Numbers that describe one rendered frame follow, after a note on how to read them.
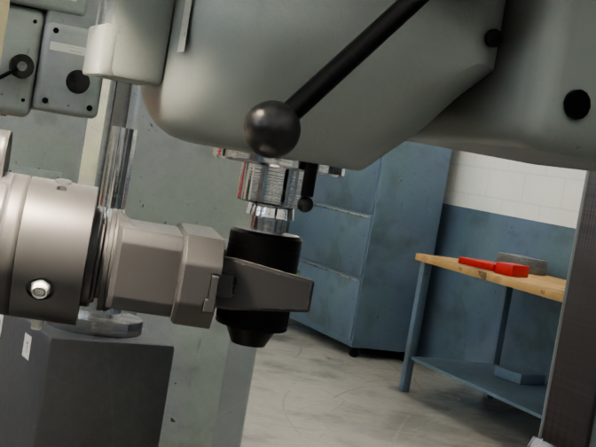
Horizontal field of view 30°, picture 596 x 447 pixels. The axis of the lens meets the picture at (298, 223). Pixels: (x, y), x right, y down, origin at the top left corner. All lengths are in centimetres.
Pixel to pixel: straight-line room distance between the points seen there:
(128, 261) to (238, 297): 7
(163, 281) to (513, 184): 710
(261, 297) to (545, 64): 22
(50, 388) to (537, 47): 54
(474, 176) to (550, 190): 90
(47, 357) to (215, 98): 43
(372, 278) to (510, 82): 733
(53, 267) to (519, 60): 30
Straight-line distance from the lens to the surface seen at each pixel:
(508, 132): 68
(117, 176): 104
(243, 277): 69
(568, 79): 68
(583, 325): 102
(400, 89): 65
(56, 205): 68
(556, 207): 734
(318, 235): 866
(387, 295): 808
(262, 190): 69
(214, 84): 63
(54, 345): 100
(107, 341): 101
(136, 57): 66
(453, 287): 817
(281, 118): 56
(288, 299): 69
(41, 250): 67
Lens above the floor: 131
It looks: 3 degrees down
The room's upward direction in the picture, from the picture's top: 10 degrees clockwise
